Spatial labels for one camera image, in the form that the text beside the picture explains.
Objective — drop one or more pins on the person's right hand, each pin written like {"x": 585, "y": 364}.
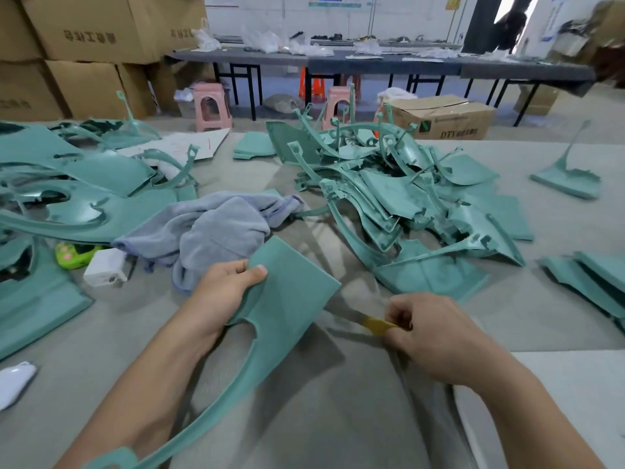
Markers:
{"x": 439, "y": 337}

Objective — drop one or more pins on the person's left hand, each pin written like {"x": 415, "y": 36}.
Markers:
{"x": 220, "y": 298}

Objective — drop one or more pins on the grey-blue wiping cloth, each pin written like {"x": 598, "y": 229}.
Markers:
{"x": 210, "y": 234}

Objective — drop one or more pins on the single green plastic part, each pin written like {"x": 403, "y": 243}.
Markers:
{"x": 288, "y": 288}

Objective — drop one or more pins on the pile of green plastic parts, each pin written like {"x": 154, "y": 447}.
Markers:
{"x": 88, "y": 200}

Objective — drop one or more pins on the brown cardboard box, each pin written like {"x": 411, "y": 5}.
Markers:
{"x": 439, "y": 119}

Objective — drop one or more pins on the stack of brown cardboard boxes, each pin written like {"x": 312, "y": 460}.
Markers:
{"x": 88, "y": 44}

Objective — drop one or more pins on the person's right forearm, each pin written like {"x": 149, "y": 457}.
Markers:
{"x": 542, "y": 420}

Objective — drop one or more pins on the person's left forearm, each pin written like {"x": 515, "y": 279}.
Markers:
{"x": 127, "y": 400}

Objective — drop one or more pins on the white power adapter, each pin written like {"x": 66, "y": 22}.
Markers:
{"x": 105, "y": 267}

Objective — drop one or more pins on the green and yellow gadget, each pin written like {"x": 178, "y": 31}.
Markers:
{"x": 73, "y": 256}

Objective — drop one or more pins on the white foam sheet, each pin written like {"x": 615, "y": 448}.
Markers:
{"x": 576, "y": 405}

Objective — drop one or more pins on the white paper sheet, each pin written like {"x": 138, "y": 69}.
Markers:
{"x": 171, "y": 146}

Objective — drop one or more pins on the pink plastic stool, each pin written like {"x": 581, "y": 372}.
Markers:
{"x": 212, "y": 107}
{"x": 337, "y": 107}

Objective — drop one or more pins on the white oval plastic piece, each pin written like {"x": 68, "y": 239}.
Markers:
{"x": 15, "y": 383}

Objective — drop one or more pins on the orange object under table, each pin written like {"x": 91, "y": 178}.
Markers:
{"x": 312, "y": 86}

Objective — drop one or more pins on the heap of clear plastic bags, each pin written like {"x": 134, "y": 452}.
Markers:
{"x": 262, "y": 44}

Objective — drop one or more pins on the long grey work table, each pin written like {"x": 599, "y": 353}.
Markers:
{"x": 391, "y": 65}

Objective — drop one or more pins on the dark door with window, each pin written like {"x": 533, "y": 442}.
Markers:
{"x": 483, "y": 22}

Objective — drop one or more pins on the colourful wall poster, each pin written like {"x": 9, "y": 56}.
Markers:
{"x": 335, "y": 0}

